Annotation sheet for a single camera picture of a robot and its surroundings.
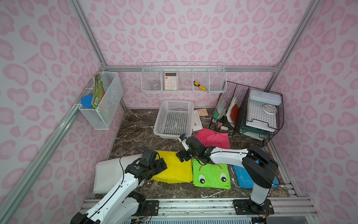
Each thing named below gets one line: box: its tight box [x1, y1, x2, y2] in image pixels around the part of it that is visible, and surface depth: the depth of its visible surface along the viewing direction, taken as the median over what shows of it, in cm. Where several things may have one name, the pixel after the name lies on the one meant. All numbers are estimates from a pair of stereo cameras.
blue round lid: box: [80, 94, 94, 109], surface depth 68 cm
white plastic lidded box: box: [245, 89, 283, 133], surface depth 92 cm
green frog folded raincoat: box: [192, 158, 232, 190], surface depth 83 cm
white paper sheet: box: [192, 109, 204, 132], surface depth 112 cm
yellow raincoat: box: [151, 150, 194, 184], surface depth 84 cm
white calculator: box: [164, 71, 178, 91], surface depth 95 cm
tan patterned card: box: [197, 108, 209, 117], surface depth 119 cm
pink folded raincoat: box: [194, 128, 231, 150], surface depth 101 cm
